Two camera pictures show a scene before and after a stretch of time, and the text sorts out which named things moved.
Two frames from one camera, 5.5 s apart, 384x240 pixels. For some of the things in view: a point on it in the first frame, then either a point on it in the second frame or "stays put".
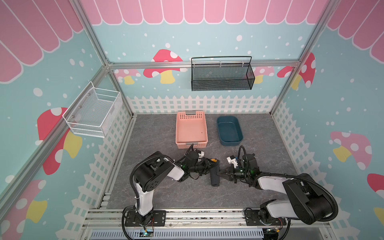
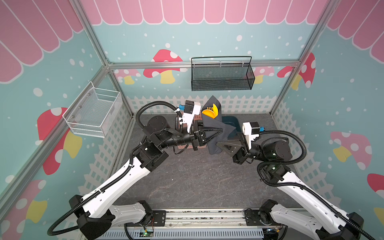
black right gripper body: (231, 172) to (240, 151)
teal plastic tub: (229, 130) stays put
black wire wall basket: (218, 77) stays put
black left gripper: (207, 166) to (197, 134)
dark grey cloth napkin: (215, 178) to (216, 123)
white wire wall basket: (94, 111) stays put
